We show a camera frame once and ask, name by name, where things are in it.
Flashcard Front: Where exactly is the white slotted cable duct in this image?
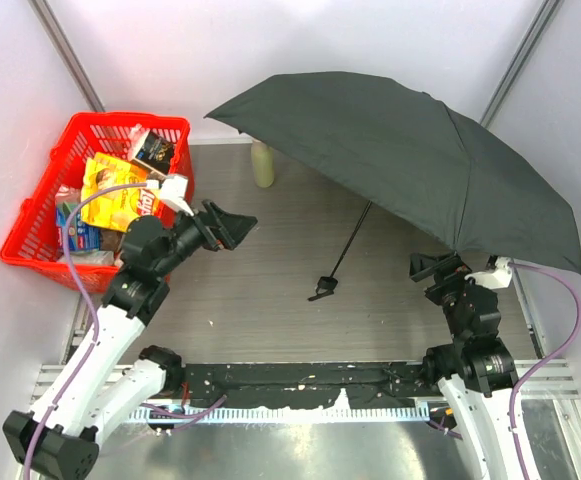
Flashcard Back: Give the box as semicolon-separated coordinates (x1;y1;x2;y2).
129;404;430;424

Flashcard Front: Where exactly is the pale green squeeze bottle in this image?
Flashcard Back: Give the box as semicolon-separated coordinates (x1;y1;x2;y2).
251;140;275;188

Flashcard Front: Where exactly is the white plastic bag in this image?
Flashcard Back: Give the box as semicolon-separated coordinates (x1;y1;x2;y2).
57;250;115;266

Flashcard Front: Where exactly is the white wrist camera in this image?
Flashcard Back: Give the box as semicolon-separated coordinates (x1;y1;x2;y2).
146;174;195;217
465;256;512;290

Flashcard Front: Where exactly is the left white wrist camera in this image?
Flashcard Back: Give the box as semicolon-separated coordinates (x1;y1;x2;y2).
146;174;195;217

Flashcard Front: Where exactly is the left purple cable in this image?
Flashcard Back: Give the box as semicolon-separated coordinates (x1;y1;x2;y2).
22;183;151;480

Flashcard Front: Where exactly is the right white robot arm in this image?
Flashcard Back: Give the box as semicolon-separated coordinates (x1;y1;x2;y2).
409;253;536;479

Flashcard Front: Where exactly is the yellow Lays chip bag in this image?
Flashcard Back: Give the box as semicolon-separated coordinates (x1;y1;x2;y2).
81;152;160;233

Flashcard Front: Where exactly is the blue snack package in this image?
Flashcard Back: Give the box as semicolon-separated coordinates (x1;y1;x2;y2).
55;201;100;253

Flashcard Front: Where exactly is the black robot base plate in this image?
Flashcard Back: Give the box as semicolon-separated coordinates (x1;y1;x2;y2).
182;362;441;410

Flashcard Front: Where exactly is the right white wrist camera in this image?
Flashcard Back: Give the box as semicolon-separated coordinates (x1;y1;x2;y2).
465;256;512;290

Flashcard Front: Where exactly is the red plastic shopping basket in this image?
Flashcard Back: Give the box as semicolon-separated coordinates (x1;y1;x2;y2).
0;112;195;290

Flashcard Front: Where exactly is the black and white snack box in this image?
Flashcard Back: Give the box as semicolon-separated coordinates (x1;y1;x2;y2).
127;129;175;179

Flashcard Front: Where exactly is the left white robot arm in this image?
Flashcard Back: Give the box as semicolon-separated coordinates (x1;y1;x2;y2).
3;200;257;479

